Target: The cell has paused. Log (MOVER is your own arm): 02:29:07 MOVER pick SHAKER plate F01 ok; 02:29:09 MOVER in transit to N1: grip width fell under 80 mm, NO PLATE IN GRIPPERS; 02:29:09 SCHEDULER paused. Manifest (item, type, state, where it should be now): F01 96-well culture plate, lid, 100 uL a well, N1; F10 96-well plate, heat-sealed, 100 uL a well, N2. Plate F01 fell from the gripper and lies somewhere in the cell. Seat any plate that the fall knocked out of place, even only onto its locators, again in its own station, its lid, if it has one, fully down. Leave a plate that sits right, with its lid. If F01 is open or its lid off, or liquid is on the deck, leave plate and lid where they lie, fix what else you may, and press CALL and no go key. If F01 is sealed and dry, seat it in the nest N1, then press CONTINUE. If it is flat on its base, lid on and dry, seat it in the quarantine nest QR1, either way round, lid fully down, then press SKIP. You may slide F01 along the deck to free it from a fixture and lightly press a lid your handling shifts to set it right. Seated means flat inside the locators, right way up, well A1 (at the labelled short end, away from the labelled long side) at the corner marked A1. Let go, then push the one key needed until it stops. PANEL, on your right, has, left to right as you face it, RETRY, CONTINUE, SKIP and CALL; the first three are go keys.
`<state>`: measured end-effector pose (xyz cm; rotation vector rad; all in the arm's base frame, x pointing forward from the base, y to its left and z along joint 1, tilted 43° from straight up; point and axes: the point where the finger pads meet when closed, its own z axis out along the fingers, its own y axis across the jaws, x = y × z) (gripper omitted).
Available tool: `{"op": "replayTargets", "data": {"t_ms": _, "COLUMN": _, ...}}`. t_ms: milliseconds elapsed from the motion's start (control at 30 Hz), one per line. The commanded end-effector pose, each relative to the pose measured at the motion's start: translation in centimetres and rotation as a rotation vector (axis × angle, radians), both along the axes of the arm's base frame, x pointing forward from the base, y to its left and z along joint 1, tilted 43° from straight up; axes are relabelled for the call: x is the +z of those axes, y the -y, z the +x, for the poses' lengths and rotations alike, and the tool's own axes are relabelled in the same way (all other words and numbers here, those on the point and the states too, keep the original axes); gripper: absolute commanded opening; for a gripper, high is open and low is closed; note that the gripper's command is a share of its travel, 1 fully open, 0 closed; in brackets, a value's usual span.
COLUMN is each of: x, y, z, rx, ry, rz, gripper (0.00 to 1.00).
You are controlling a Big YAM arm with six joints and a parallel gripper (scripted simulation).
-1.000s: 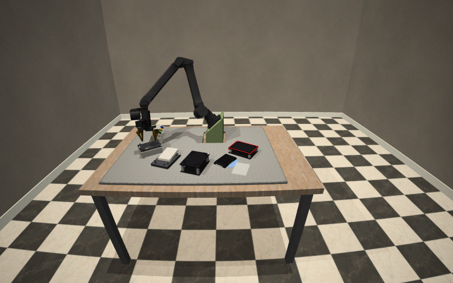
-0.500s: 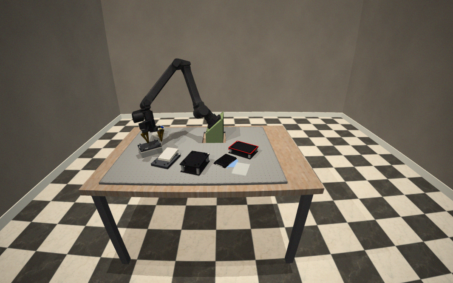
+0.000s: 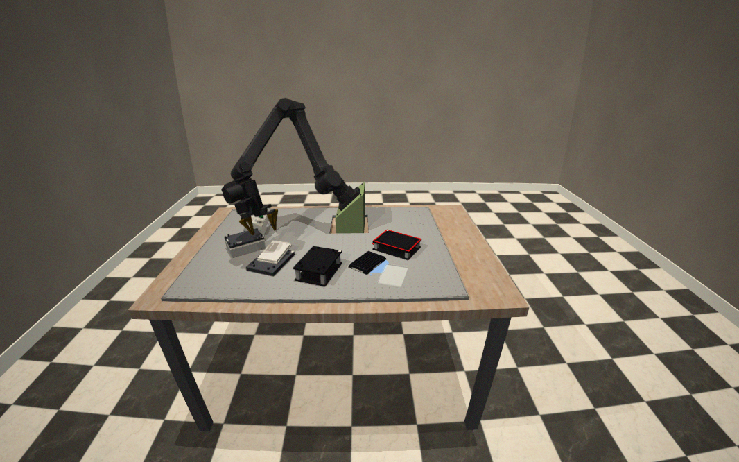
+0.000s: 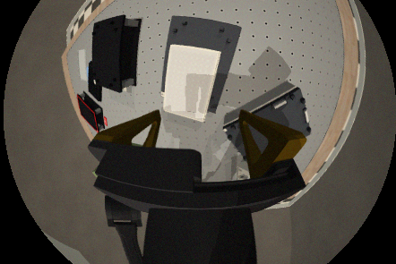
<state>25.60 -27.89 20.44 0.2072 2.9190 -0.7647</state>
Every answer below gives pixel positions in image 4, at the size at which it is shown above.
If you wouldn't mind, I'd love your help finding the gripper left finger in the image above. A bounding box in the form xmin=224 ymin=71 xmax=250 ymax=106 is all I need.
xmin=93 ymin=110 xmax=161 ymax=147

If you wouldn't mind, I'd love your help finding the white button panel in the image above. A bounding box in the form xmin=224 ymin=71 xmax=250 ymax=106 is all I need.
xmin=236 ymin=151 xmax=250 ymax=180

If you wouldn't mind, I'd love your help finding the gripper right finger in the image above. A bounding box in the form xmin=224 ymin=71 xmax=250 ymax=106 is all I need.
xmin=238 ymin=109 xmax=306 ymax=178

